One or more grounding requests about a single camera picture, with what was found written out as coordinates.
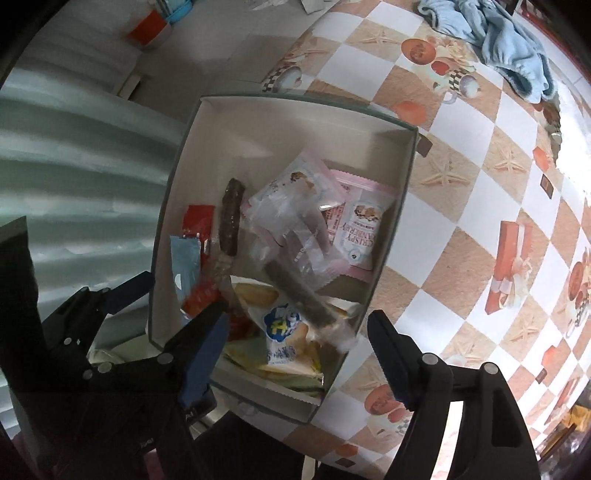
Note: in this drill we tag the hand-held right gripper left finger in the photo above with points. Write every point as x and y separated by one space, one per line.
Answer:
205 355

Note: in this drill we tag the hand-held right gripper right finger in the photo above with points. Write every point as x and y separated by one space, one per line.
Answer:
392 364

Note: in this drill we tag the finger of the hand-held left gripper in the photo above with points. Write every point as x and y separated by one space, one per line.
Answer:
129 286
76 323

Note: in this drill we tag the light blue snack packet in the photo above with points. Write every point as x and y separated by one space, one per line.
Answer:
184 263

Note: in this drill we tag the red snack packet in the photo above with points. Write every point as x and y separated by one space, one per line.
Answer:
198 221

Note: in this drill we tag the clear packet with dark bar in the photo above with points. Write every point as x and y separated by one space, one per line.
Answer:
300 290

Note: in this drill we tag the brown snack bar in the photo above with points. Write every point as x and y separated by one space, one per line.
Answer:
231 217

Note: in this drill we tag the pink snack packet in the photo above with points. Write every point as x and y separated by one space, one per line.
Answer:
364 226

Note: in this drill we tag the clear packet with brown snack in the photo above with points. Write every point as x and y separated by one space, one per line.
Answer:
286 198

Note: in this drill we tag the grey-green cardboard box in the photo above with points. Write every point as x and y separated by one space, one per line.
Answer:
258 134

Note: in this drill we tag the checkered printed tablecloth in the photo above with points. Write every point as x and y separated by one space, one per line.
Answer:
466 134

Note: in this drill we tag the orange and white stool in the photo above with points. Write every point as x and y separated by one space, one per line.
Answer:
147 30

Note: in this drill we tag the blue plastic container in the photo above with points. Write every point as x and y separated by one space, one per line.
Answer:
178 9

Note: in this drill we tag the light blue cloth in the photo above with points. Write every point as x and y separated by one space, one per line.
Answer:
503 50

